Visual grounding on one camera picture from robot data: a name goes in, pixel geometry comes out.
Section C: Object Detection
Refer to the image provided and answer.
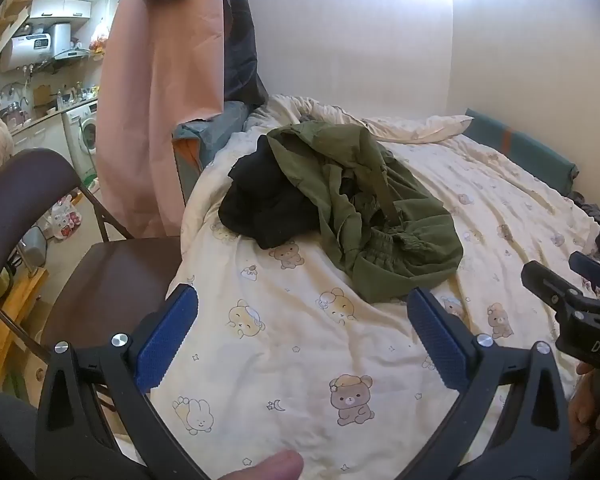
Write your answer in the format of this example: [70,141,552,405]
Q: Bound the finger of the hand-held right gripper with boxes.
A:
[522,260,600,321]
[569,251,600,291]

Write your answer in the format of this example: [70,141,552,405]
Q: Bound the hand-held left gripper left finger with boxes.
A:
[35,284,216,480]

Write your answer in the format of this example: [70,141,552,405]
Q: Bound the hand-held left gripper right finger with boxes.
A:
[406,287,571,480]

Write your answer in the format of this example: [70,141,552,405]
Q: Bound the olive green pants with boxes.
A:
[266,120,465,305]

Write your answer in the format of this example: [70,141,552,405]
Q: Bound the black garment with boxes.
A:
[218,135,301,250]

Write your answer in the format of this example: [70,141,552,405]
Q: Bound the person's right hand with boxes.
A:
[569,360,600,453]

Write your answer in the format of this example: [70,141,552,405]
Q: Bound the person's left hand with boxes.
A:
[220,451,305,480]

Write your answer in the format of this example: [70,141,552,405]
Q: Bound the brown folding chair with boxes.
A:
[0,147,186,411]

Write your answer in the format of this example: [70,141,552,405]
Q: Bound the bear print duvet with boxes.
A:
[112,94,600,480]

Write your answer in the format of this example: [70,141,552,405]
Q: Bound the teal bedding with orange stripe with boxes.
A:
[171,100,253,206]
[464,107,579,196]

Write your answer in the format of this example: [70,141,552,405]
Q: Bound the plastic bag with red print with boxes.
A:
[50,195,83,241]

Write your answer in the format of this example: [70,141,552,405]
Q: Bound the grey bin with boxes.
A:
[17,225,48,268]

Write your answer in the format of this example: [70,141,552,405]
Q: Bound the white washing machine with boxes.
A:
[62,101,99,176]

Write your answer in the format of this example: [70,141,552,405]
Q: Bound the pink curtain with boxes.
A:
[96,0,226,238]

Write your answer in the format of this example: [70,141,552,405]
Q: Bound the range hood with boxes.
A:
[50,22,88,61]

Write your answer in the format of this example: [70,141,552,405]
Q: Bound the white water heater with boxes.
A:
[1,34,52,72]

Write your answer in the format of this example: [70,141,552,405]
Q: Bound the wooden frame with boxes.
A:
[0,265,48,391]

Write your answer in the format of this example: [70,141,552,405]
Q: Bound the white wall cabinets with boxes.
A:
[29,0,92,20]

